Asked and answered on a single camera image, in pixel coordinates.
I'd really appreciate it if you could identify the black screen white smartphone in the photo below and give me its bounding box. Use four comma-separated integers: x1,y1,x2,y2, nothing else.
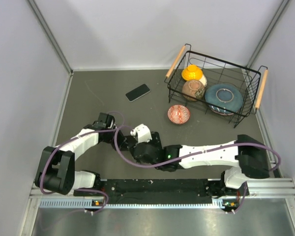
125,84,150,102

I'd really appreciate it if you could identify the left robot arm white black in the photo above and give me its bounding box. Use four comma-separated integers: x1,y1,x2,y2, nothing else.
34,113,136,195

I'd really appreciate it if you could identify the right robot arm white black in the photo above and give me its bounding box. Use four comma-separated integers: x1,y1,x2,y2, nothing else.
130,132,270,196

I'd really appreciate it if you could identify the red patterned bowl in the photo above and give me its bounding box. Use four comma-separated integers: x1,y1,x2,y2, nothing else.
167,104,190,125

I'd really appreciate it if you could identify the brown ceramic cup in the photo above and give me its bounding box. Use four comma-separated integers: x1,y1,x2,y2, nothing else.
182,80,205,101

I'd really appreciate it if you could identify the yellow ribbed bowl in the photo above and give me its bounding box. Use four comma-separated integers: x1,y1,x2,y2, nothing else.
181,64,203,81

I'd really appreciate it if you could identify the white bowl in basket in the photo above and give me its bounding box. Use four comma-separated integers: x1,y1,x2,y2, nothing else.
199,74,207,87

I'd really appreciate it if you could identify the blue ceramic plate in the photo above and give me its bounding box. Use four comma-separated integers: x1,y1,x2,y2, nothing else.
205,84,243,116

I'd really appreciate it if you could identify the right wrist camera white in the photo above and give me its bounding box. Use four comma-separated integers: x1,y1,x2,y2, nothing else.
130,124,152,143

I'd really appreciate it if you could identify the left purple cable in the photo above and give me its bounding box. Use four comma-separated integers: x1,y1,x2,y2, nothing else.
38,112,138,214

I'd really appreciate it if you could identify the purple cable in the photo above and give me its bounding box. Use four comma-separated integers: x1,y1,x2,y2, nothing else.
114,124,282,214
38,112,138,214

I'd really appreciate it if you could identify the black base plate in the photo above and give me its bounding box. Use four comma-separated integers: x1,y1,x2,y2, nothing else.
73,178,236,200

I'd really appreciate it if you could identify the grey slotted cable duct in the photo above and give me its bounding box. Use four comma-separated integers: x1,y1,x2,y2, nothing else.
39,196,239,209

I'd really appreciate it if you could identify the black wire basket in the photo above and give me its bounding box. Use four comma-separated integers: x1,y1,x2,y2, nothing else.
164,44,268,127

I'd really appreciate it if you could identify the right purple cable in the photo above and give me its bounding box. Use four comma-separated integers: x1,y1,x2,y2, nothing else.
114,124,282,214

